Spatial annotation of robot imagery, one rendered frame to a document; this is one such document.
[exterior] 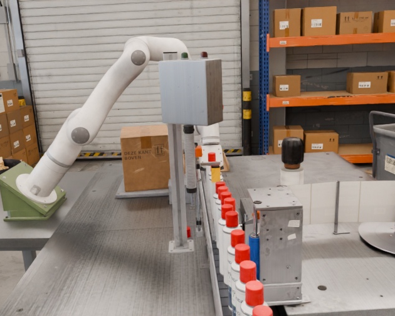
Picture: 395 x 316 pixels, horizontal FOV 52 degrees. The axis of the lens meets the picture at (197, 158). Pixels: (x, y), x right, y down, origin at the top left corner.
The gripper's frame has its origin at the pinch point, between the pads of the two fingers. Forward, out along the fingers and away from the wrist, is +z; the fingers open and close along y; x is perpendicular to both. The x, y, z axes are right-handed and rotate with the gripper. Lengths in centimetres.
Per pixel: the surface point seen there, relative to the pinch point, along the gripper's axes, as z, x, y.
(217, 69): -30, -65, -1
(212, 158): -8.1, -13.5, -0.5
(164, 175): -3.5, 17.5, -22.3
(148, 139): -20.7, 10.4, -28.8
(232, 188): 4.3, 21.5, 11.2
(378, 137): -34, 161, 155
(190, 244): 24.3, -34.1, -11.4
